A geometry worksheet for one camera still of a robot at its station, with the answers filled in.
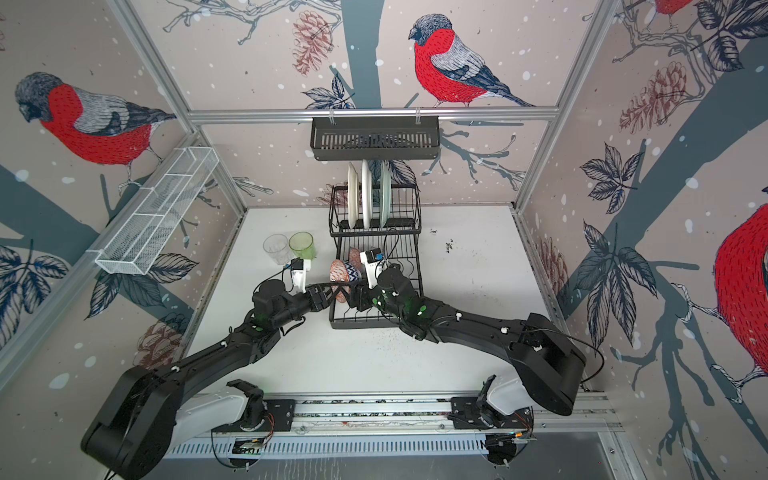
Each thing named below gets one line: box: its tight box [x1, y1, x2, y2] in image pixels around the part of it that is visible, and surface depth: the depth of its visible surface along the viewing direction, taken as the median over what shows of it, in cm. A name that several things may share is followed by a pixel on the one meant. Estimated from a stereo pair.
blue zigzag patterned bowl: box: [344, 261, 362, 283], surface depth 76 cm
